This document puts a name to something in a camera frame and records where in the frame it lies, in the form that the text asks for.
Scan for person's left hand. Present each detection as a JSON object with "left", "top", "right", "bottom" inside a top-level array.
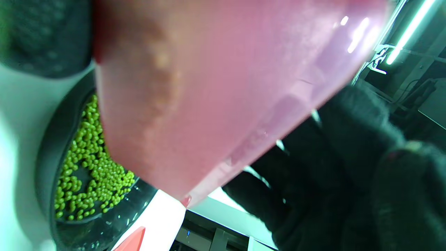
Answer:
[{"left": 0, "top": 0, "right": 446, "bottom": 251}]

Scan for red plastic container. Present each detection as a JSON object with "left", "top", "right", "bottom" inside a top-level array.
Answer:
[{"left": 92, "top": 0, "right": 391, "bottom": 208}]

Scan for red plastic lid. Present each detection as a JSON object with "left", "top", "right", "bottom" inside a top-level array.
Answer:
[{"left": 113, "top": 226, "right": 146, "bottom": 251}]

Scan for green mung beans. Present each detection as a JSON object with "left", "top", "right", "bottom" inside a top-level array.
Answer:
[{"left": 54, "top": 94, "right": 136, "bottom": 221}]

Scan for black frying pan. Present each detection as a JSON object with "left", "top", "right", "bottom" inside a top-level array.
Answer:
[{"left": 35, "top": 70, "right": 159, "bottom": 251}]

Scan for ceiling light strip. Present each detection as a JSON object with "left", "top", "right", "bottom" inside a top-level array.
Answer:
[{"left": 385, "top": 0, "right": 438, "bottom": 66}]

